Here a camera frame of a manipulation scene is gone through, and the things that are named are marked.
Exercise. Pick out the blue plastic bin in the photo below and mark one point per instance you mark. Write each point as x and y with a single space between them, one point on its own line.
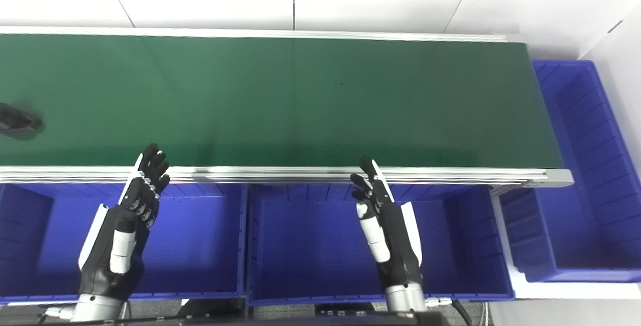
586 166
200 246
310 251

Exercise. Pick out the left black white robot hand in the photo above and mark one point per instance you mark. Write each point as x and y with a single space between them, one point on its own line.
131 216

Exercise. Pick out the green conveyor belt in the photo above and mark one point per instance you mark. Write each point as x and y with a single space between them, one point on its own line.
300 100

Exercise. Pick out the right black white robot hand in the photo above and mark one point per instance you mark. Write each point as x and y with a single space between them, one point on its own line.
395 236

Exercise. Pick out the black flanged machine part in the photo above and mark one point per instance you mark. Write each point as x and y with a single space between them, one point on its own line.
17 119

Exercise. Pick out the black robot torso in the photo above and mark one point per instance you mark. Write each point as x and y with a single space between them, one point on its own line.
340 318

